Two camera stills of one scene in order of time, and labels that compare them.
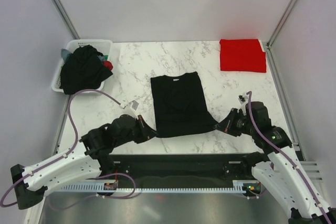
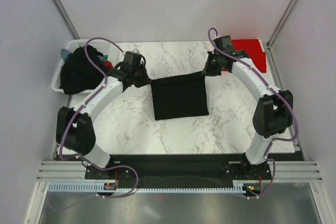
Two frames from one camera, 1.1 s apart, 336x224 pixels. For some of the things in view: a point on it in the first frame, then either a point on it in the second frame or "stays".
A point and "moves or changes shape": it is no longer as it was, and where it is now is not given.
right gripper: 226,125 -> 208,70
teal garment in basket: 64,53 stays
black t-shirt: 179,106 moves or changes shape
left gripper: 146,132 -> 146,81
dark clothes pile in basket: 84,68 stays
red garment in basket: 108,64 stays
